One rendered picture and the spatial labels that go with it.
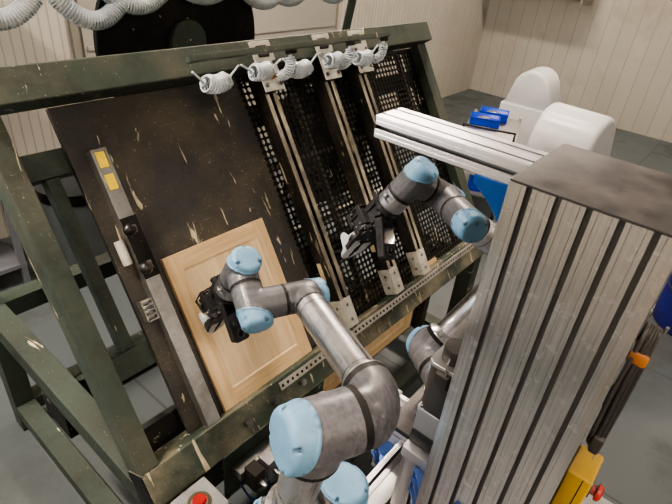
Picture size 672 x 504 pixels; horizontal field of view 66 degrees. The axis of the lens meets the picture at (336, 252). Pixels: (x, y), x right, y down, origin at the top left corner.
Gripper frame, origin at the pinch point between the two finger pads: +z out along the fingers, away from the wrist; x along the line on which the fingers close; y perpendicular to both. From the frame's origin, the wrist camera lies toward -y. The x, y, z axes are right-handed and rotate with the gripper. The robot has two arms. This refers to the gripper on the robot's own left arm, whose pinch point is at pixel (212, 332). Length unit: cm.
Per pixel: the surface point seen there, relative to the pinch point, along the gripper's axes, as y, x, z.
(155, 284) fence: 27.5, -2.9, 17.9
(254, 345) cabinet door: -2.1, -29.5, 37.5
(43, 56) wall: 288, -99, 155
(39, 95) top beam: 77, 9, -17
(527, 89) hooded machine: 92, -524, 89
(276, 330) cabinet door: -2, -41, 37
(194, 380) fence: -2.1, -2.5, 34.5
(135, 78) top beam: 78, -20, -18
